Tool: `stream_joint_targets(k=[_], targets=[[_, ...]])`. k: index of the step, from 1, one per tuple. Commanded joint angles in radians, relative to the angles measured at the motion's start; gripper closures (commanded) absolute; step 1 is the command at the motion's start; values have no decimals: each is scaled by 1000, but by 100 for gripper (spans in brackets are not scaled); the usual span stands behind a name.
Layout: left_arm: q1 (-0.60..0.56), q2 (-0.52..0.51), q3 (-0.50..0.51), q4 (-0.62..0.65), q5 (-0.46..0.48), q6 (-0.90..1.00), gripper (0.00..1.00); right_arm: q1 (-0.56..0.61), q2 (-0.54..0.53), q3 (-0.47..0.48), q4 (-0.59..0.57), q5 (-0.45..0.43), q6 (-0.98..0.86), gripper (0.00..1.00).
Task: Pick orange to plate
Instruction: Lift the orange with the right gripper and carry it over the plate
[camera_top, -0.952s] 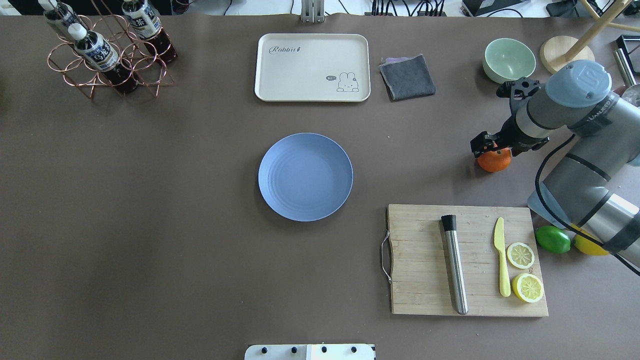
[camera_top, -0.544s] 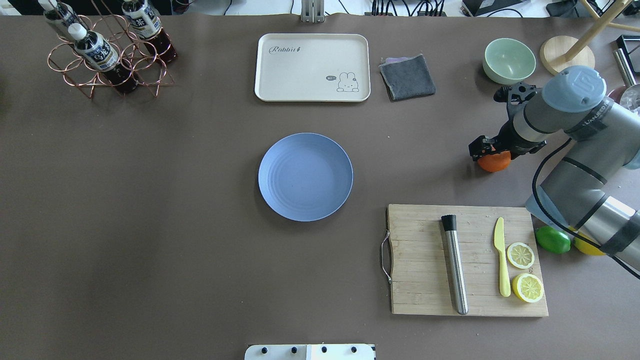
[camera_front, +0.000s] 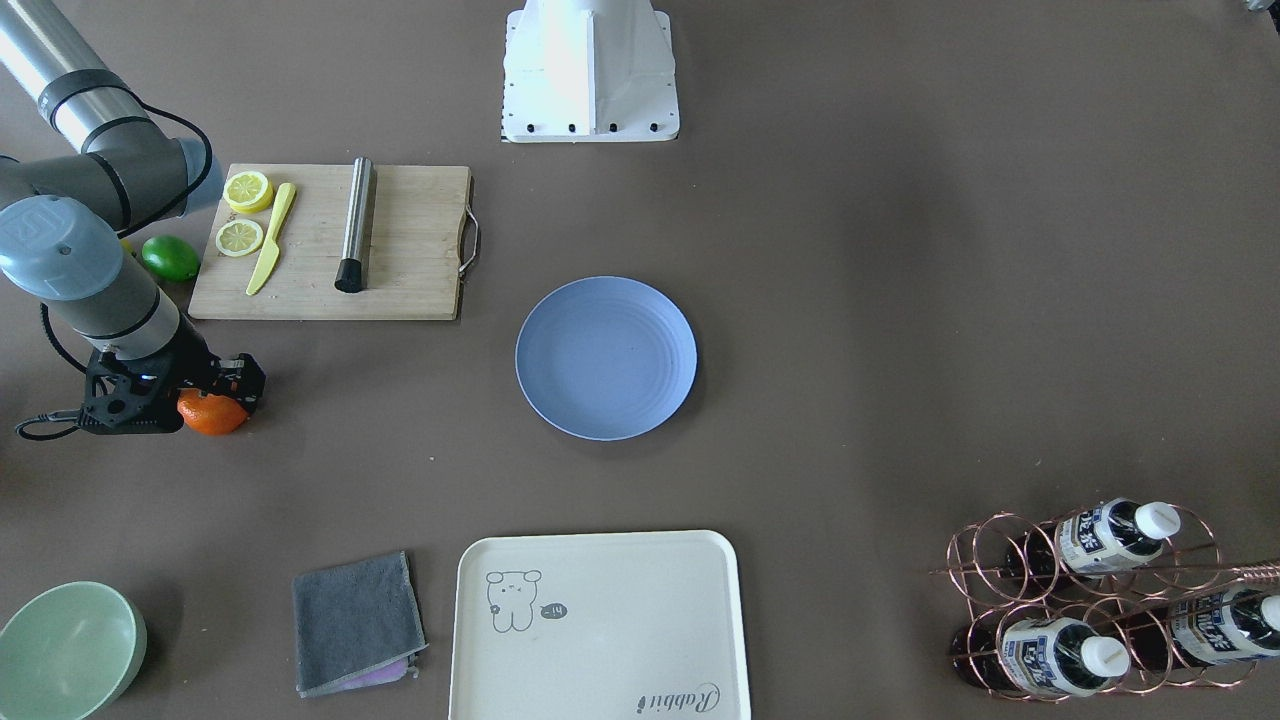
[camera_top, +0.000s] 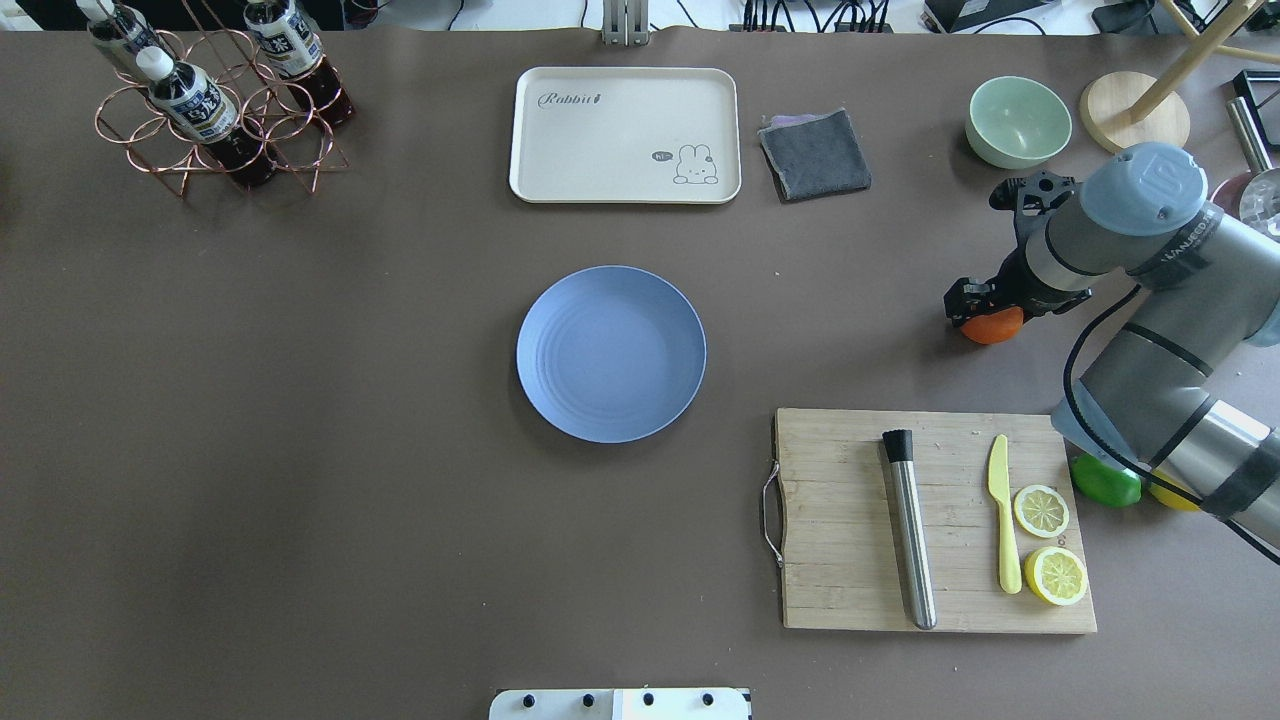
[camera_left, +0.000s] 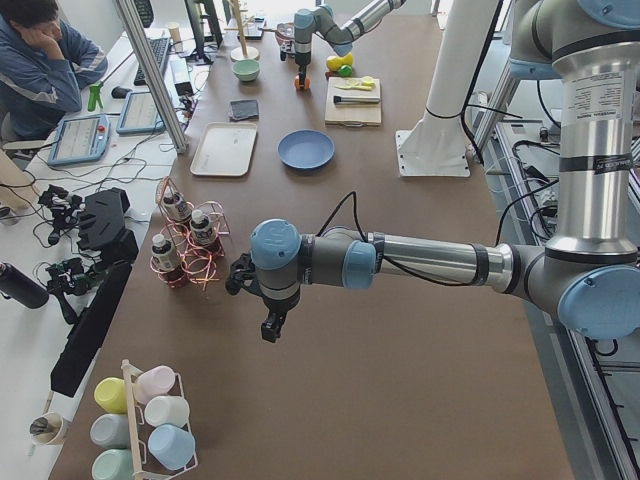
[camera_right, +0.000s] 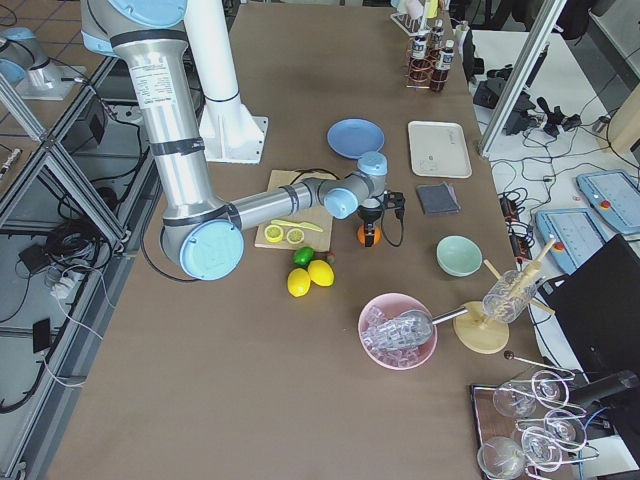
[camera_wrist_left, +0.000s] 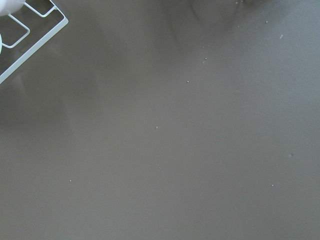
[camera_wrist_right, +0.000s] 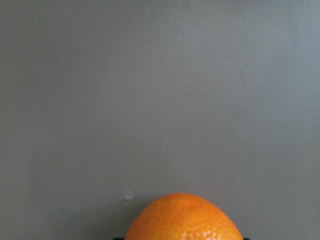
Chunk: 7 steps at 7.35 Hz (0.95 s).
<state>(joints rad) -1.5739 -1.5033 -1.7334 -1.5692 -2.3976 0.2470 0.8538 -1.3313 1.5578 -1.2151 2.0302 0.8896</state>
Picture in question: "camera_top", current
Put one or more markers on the green lime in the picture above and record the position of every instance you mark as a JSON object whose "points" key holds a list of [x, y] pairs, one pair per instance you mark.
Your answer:
{"points": [[1098, 481]]}

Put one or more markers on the orange fruit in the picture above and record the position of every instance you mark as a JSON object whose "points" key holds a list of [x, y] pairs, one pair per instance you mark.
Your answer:
{"points": [[994, 328]]}

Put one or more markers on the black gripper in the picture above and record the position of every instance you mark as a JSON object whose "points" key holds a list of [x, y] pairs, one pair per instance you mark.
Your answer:
{"points": [[1012, 280]]}

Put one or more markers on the blue plate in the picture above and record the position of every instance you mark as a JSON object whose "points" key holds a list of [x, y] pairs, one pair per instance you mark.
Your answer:
{"points": [[611, 354]]}

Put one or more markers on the lemon slice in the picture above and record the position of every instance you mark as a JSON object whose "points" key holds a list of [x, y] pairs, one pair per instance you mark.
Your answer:
{"points": [[1041, 511], [1056, 575]]}

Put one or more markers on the copper wire bottle rack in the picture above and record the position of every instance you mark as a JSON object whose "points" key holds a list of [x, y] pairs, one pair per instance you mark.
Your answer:
{"points": [[243, 90]]}

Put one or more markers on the lemon slice lower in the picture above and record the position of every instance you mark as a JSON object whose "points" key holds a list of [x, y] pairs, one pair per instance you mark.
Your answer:
{"points": [[1056, 575]]}

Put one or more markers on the cream serving tray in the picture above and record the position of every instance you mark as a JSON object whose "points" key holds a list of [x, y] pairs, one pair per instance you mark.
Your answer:
{"points": [[603, 135]]}

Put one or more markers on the dark bottle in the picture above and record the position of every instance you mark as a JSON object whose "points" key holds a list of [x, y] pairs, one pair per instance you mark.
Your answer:
{"points": [[119, 32], [187, 96], [288, 40]]}

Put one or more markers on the mint green bowl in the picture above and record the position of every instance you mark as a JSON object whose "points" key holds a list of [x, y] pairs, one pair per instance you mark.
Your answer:
{"points": [[1016, 123]]}

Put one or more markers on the grey folded cloth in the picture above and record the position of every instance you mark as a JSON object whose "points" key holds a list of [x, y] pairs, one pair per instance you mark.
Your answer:
{"points": [[814, 156]]}

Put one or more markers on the lemon slice upper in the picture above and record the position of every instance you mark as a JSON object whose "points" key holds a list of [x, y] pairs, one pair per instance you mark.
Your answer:
{"points": [[1041, 511]]}

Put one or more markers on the dark bottle front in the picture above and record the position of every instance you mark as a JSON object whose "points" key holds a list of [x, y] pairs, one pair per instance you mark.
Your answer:
{"points": [[187, 96]]}

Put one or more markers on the wooden cutting board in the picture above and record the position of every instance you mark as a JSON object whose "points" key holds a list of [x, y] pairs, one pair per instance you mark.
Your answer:
{"points": [[841, 560]]}

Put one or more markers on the pink bowl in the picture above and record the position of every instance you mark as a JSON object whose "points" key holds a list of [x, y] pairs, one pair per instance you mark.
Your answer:
{"points": [[1229, 194]]}

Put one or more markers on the yellow banana peel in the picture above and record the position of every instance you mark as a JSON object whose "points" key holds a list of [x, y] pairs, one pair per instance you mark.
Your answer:
{"points": [[998, 487]]}

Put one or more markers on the dark bottle back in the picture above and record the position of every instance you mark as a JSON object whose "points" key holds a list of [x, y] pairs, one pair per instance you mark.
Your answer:
{"points": [[119, 32]]}

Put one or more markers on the metal handled knife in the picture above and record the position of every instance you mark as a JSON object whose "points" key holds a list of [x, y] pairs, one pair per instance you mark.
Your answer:
{"points": [[899, 448]]}

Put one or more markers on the yellow lemon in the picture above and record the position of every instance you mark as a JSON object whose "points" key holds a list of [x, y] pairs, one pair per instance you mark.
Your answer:
{"points": [[1171, 493]]}

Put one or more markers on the wooden cup tree stand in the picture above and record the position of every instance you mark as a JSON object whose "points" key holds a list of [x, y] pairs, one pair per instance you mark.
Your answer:
{"points": [[1124, 108]]}

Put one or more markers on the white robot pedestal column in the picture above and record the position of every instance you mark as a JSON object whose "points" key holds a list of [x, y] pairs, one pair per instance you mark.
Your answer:
{"points": [[623, 703]]}

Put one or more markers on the dark bottle middle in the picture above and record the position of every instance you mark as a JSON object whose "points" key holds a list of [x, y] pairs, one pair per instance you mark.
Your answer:
{"points": [[288, 40]]}

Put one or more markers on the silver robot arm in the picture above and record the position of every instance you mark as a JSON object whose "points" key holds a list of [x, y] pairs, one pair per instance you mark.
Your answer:
{"points": [[1211, 285]]}

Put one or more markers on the metal ice scoop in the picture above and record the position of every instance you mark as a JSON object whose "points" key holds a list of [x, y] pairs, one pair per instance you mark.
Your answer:
{"points": [[1263, 191]]}

